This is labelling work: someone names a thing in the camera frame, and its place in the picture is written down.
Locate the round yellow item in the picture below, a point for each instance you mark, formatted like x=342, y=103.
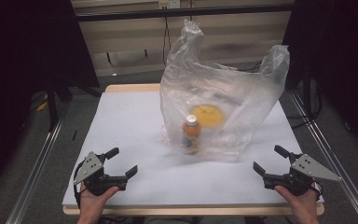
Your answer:
x=209, y=115

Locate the black curtain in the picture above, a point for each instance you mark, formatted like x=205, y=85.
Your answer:
x=338, y=62
x=18, y=62

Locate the white table mat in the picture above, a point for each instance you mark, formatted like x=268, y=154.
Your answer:
x=130, y=130

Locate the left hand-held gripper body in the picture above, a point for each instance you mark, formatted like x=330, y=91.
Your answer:
x=98, y=182

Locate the orange drink bottle white cap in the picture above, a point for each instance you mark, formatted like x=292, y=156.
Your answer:
x=191, y=130

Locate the wooden table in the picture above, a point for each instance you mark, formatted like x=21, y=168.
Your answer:
x=130, y=88

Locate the silver metal rail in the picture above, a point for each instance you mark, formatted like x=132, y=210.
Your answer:
x=40, y=165
x=332, y=155

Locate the black metal stand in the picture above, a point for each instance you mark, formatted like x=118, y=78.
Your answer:
x=52, y=105

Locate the small black pen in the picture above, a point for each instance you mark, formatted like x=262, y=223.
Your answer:
x=75, y=135

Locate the white wall outlet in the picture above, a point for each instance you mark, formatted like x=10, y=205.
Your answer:
x=169, y=3

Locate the person's left hand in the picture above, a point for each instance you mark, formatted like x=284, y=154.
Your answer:
x=91, y=207

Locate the black horizontal bar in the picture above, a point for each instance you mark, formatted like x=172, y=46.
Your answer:
x=136, y=14

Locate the clear plastic bag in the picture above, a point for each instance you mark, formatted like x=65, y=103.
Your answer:
x=199, y=81

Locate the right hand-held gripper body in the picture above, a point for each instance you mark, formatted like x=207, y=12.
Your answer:
x=304, y=169

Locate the person's right hand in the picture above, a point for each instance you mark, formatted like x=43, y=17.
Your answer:
x=304, y=207

